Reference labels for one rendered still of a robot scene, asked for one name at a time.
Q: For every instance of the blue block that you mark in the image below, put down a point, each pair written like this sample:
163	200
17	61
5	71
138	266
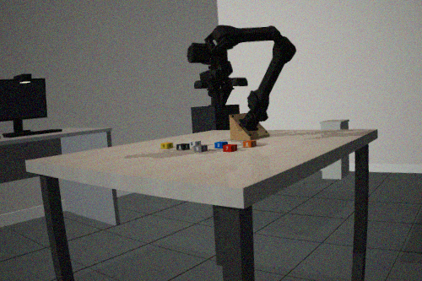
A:
219	145

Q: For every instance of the red block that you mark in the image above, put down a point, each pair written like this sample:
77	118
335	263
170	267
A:
230	148

